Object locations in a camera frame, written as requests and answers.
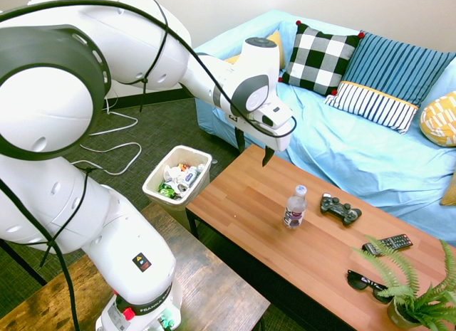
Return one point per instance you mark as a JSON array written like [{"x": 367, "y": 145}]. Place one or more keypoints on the yellow white patterned pillow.
[{"x": 440, "y": 121}]

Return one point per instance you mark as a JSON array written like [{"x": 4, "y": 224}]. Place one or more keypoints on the light blue covered sofa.
[{"x": 338, "y": 149}]

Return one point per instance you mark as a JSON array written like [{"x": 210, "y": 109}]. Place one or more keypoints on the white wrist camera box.
[{"x": 274, "y": 112}]

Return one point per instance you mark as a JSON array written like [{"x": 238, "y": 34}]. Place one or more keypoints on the mustard yellow pillow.
[{"x": 278, "y": 46}]

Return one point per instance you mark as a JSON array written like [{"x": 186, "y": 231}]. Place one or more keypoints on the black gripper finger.
[
  {"x": 241, "y": 140},
  {"x": 268, "y": 156}
]

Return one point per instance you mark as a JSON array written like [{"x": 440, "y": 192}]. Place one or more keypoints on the blue striped pillow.
[{"x": 392, "y": 67}]

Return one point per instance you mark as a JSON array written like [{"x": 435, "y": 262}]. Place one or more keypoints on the black metal leg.
[{"x": 21, "y": 261}]

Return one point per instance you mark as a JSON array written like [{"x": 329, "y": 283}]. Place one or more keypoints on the tan brown pillow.
[{"x": 450, "y": 194}]

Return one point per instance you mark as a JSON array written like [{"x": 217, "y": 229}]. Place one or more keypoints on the potted green fern plant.
[{"x": 409, "y": 295}]

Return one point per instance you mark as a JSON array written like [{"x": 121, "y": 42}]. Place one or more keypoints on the clear plastic drink bottle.
[{"x": 295, "y": 210}]

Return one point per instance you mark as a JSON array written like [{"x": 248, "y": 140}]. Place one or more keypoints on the white trash bin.
[{"x": 185, "y": 149}]

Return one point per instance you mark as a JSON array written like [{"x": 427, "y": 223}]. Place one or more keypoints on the crumpled white tissue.
[{"x": 172, "y": 173}]

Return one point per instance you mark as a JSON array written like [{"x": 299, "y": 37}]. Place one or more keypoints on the dark rustic wood table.
[{"x": 213, "y": 292}]

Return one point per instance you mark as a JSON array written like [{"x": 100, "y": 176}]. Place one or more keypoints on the orange red drink can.
[{"x": 182, "y": 167}]

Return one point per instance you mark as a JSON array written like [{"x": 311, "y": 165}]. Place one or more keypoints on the navy white striped pillow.
[{"x": 374, "y": 106}]

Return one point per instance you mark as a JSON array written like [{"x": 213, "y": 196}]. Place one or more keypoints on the silver can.
[{"x": 201, "y": 168}]

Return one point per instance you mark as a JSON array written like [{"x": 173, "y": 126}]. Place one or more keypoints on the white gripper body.
[{"x": 281, "y": 139}]

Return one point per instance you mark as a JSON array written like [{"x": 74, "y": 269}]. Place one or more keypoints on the light wood coffee table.
[{"x": 256, "y": 188}]

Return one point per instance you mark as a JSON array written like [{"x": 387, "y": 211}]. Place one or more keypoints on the black game controller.
[{"x": 338, "y": 208}]

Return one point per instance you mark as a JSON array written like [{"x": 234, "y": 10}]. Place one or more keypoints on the black TV remote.
[{"x": 395, "y": 241}]

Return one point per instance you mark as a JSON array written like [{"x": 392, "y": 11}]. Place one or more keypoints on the black sunglasses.
[{"x": 358, "y": 281}]

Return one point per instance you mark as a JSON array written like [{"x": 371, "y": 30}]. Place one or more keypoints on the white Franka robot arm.
[{"x": 124, "y": 42}]

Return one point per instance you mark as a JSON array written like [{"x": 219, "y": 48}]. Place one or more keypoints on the black white checkered pillow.
[{"x": 317, "y": 60}]

